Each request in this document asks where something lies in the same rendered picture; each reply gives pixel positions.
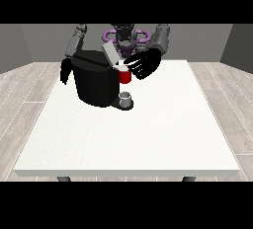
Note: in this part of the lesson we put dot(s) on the black coffee machine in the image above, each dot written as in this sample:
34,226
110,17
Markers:
94,81

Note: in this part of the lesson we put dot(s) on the pale grey machine lid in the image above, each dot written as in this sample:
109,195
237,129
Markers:
111,53

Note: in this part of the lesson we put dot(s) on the red pod holder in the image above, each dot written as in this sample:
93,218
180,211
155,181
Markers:
124,76

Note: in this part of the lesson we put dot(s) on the small grey cup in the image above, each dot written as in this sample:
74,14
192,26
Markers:
125,98

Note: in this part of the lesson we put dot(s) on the grey trunk with purple rings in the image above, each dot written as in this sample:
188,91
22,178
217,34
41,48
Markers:
125,38

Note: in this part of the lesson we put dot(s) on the dark table leg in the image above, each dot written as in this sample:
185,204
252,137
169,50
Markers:
188,179
64,179

